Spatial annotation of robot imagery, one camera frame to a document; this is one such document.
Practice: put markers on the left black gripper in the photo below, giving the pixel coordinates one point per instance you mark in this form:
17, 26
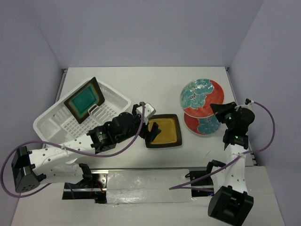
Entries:
154, 130

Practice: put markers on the teal square plate black rim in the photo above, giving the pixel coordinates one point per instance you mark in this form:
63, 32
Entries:
83, 99

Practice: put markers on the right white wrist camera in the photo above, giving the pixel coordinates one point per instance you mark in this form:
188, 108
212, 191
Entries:
247, 105

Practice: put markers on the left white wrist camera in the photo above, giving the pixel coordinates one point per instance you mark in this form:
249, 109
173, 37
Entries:
149, 111

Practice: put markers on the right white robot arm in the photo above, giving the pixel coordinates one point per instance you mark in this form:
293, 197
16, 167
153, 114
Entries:
231, 202

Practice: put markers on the small red floral round plate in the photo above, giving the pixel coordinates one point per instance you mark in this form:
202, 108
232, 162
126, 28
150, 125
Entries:
202, 126

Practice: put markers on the large red floral round plate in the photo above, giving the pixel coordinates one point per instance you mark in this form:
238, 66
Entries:
196, 97

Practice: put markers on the silver foil tape patch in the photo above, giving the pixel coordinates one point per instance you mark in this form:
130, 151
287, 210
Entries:
146, 186

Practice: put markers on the yellow square plate black rim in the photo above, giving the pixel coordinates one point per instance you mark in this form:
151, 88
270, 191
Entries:
170, 135

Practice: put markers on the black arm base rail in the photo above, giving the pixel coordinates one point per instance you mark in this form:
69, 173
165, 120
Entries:
96, 189

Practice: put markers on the white plastic dish rack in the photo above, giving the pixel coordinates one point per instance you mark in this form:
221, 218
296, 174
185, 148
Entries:
58, 125

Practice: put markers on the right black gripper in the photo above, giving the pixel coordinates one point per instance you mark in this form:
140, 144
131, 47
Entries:
220, 109

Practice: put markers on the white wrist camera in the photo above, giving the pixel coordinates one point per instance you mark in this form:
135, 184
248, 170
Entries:
149, 111
247, 105

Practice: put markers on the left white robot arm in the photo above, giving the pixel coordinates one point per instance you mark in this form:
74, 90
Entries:
57, 163

